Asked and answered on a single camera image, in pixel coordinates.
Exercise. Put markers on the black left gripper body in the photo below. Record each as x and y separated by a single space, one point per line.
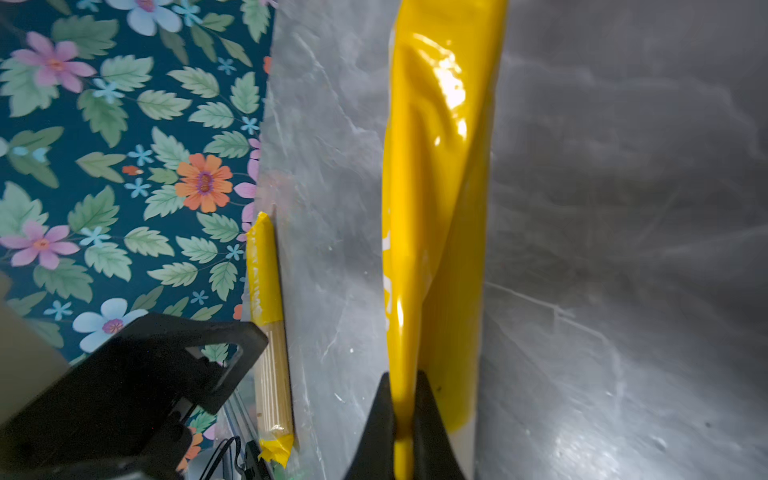
127 429

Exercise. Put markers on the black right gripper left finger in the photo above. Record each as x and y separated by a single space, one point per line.
374 457

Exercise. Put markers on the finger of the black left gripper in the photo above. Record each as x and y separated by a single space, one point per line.
161 362

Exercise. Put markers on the yellow pasta bag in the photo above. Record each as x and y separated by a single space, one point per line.
273 397
444 61

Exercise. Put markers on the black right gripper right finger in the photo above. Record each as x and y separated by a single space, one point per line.
434 458

